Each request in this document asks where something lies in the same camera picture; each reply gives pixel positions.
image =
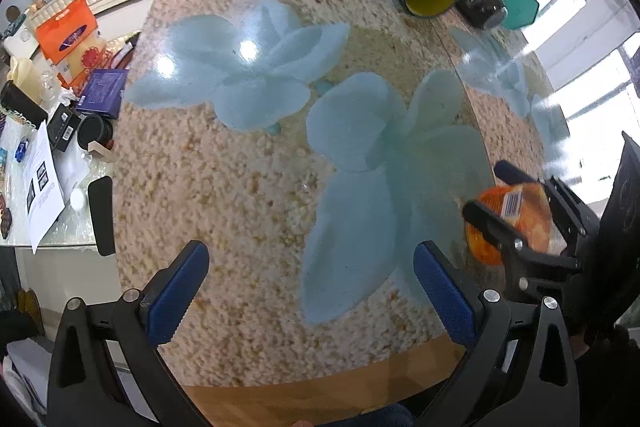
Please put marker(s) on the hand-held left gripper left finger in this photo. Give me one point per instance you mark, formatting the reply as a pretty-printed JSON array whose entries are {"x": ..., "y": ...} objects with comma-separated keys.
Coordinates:
[{"x": 181, "y": 288}]

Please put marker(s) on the beige bag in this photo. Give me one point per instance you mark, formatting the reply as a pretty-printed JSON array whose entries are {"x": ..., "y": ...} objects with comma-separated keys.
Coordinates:
[{"x": 25, "y": 74}]

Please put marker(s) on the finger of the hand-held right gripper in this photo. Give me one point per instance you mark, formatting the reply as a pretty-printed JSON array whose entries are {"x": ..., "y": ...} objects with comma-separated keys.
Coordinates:
[
  {"x": 567, "y": 202},
  {"x": 492, "y": 224}
]

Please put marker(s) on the orange plastic packet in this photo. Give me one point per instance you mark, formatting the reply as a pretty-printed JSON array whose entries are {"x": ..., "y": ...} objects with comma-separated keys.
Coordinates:
[{"x": 520, "y": 212}]

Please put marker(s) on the small wooden block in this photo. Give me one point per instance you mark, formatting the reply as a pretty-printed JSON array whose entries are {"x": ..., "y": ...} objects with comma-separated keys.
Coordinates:
[{"x": 98, "y": 152}]

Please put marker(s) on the orange paper bag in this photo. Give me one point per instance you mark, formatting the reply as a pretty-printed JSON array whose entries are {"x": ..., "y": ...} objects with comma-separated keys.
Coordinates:
[{"x": 67, "y": 34}]

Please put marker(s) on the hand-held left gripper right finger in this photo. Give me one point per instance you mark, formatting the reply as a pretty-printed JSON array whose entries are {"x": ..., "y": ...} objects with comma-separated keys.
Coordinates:
[{"x": 444, "y": 293}]

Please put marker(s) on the small black box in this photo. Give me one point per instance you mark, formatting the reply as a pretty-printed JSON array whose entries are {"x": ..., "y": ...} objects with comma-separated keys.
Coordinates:
[{"x": 65, "y": 127}]

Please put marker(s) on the long black case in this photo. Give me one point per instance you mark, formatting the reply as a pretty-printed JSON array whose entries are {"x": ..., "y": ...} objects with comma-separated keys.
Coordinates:
[{"x": 22, "y": 102}]

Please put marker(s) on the white round lid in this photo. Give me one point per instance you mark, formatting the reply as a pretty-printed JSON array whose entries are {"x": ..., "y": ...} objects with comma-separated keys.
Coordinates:
[{"x": 77, "y": 199}]

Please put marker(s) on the black phone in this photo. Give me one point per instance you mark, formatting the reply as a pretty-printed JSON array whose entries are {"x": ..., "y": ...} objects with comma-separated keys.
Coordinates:
[{"x": 101, "y": 214}]

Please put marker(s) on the purple box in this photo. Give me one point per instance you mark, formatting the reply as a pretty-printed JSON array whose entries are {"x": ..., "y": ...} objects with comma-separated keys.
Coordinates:
[{"x": 102, "y": 92}]

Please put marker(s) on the white printed paper sheets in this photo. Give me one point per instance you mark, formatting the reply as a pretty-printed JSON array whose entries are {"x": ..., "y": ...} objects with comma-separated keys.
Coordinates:
[{"x": 42, "y": 187}]

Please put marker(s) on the black round jar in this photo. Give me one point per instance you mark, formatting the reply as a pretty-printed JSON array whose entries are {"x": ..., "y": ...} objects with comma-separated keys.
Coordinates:
[{"x": 95, "y": 132}]

